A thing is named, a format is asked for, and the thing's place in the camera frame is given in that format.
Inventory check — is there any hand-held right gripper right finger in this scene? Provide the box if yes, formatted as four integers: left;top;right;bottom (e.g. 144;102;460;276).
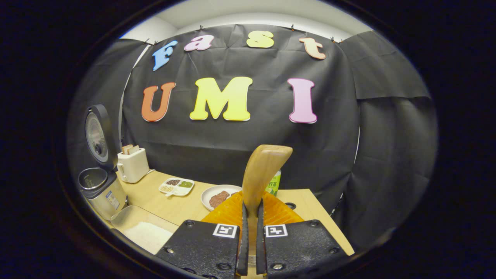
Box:
256;192;351;277

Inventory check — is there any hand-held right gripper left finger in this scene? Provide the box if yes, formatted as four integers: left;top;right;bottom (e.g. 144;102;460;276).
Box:
155;190;249;279

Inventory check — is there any wooden spoon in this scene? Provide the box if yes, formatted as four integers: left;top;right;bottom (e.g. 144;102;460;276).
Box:
242;145;293;258

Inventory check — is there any white rice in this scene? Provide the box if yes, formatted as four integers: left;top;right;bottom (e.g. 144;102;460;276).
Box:
123;221;174;254

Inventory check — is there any dark grey rice cooker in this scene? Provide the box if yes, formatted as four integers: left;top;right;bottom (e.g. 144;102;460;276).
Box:
77;104;128;221

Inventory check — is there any green drink bottle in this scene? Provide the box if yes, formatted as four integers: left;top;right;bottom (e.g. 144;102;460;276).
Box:
265;170;282;197

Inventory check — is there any white round plate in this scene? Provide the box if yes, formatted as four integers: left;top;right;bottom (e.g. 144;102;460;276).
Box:
201;184;243;211

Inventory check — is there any white divided grain dish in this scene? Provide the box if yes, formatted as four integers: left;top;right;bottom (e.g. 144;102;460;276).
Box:
158;177;195;197

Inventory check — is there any black backdrop cloth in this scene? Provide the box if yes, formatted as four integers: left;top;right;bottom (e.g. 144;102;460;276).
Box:
68;24;438;252

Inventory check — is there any clear plastic tray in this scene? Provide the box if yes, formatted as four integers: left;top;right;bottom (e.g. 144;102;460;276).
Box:
110;205;181;255

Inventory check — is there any white toaster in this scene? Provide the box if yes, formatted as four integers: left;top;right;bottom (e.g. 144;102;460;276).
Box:
116;145;150;184

